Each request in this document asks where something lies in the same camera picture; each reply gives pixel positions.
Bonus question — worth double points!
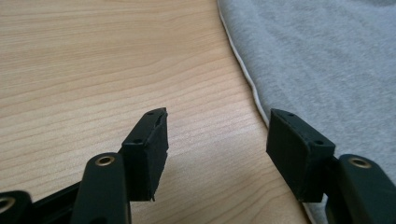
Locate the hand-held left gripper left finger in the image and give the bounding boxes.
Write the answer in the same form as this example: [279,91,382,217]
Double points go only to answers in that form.
[120,106,170,203]

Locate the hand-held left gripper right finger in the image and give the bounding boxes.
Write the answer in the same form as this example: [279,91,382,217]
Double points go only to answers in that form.
[265,107,337,203]

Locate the grey cloth shorts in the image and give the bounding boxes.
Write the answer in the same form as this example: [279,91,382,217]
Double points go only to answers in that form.
[217,0,396,224]

